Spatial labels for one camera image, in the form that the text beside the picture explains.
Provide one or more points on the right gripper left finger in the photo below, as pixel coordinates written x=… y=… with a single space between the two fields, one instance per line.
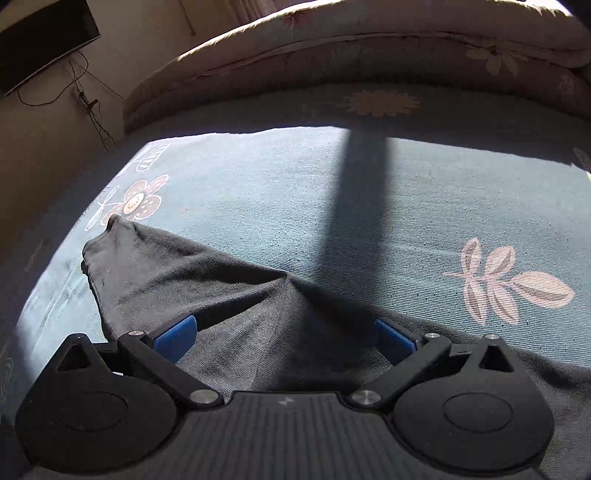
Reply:
x=153 y=356

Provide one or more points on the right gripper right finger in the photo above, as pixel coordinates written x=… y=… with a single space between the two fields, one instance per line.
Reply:
x=411 y=359

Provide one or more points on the black sweatpants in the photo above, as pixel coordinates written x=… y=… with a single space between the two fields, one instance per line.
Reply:
x=259 y=328

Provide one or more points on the grey patterned bed sheet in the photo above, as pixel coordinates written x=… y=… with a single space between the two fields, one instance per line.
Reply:
x=482 y=201

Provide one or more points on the folded floral quilt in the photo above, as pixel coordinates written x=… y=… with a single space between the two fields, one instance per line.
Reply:
x=509 y=47

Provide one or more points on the left pink curtain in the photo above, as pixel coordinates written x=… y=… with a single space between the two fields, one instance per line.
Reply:
x=245 y=11

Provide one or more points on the wall power strip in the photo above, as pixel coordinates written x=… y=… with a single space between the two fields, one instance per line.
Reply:
x=85 y=102

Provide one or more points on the wall mounted television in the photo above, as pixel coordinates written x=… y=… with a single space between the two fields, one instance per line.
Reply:
x=43 y=37

